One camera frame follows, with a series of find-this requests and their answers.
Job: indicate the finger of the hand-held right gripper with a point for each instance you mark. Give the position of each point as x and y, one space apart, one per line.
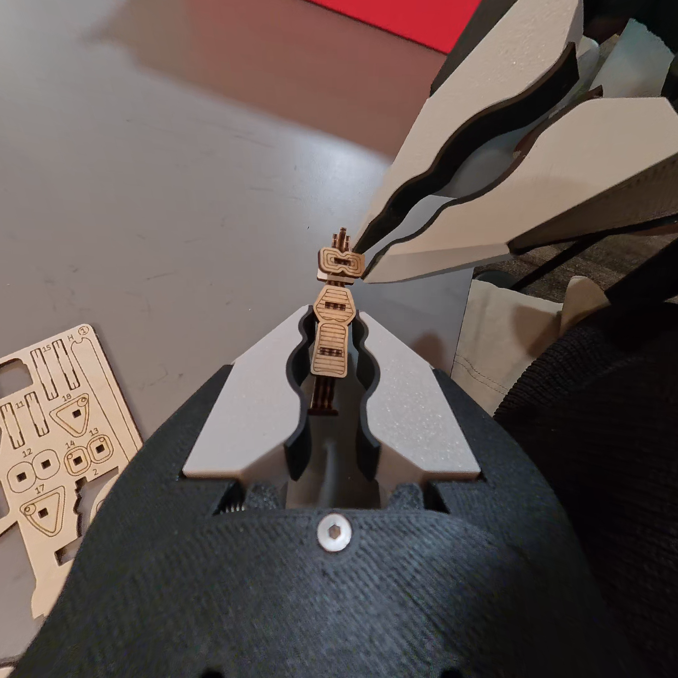
476 69
582 159

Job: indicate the wooden puzzle model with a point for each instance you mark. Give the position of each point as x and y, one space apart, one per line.
331 349

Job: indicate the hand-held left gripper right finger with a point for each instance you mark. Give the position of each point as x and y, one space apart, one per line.
418 423

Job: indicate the person's black knit sweater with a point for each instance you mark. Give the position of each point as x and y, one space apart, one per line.
609 423

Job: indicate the red plastic bin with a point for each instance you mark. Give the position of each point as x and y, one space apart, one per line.
397 16

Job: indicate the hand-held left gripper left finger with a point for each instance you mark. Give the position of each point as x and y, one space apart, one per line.
254 418

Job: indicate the person's beige trousers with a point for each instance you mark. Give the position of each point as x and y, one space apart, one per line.
503 328

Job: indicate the laser-cut wooden parts sheet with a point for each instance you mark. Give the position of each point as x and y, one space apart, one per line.
116 418

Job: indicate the grey desk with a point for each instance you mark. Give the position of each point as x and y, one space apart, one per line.
159 185

